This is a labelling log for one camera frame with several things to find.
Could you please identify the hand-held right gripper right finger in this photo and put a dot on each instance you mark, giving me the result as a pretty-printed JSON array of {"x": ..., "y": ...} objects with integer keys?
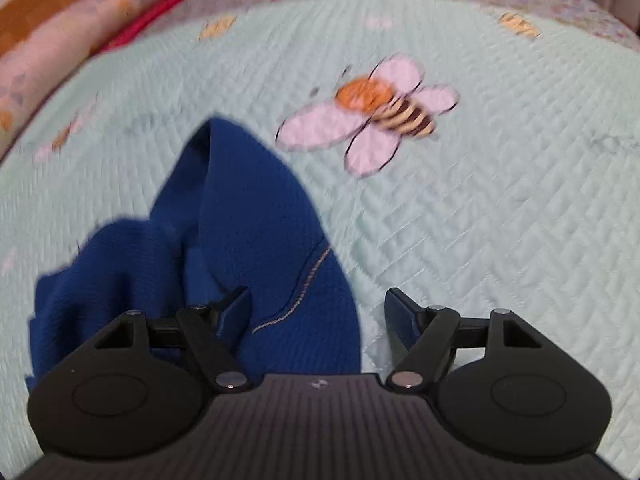
[{"x": 400, "y": 312}]

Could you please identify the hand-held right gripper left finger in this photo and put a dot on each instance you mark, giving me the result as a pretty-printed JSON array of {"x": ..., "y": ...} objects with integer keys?
[{"x": 235, "y": 311}]

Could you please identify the blue knit sweater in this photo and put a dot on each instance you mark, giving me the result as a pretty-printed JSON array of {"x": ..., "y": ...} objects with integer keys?
[{"x": 260, "y": 220}]

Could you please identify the mint green quilted bedspread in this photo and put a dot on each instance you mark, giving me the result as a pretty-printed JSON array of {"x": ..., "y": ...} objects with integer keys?
[{"x": 500, "y": 210}]

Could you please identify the red cloth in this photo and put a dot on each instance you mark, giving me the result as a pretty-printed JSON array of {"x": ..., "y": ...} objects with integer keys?
[{"x": 150, "y": 15}]

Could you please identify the pink floral bolster pillow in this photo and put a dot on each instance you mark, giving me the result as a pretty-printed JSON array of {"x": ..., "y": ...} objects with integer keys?
[{"x": 75, "y": 25}]

